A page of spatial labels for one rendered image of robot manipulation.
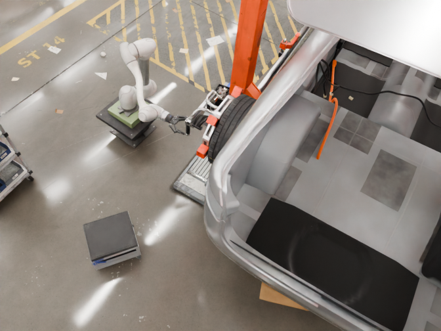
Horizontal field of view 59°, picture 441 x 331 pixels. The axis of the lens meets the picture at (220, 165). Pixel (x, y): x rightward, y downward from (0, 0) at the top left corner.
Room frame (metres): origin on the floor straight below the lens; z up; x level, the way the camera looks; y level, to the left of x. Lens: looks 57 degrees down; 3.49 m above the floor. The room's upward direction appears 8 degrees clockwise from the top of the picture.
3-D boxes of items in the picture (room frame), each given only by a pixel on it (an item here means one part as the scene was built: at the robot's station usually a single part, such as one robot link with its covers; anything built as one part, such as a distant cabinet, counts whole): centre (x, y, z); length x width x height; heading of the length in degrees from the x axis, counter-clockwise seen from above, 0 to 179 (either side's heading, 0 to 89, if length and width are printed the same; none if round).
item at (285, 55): (3.77, -0.65, 0.28); 2.47 x 0.09 x 0.22; 156
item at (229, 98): (2.10, 0.03, 0.85); 0.54 x 0.07 x 0.54; 156
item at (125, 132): (2.56, 1.01, 0.15); 0.50 x 0.50 x 0.30; 61
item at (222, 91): (2.76, 0.09, 0.51); 0.20 x 0.14 x 0.13; 165
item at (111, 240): (1.18, 0.85, 0.17); 0.43 x 0.36 x 0.34; 118
